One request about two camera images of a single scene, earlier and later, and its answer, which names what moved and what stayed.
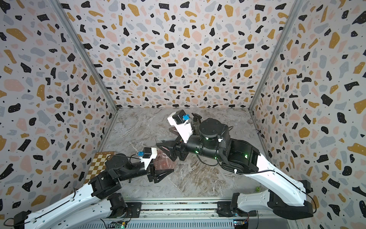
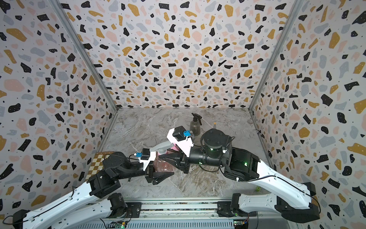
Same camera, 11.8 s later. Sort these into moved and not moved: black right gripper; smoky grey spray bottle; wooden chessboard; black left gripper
Moved: black right gripper
Not moved: black left gripper; wooden chessboard; smoky grey spray bottle
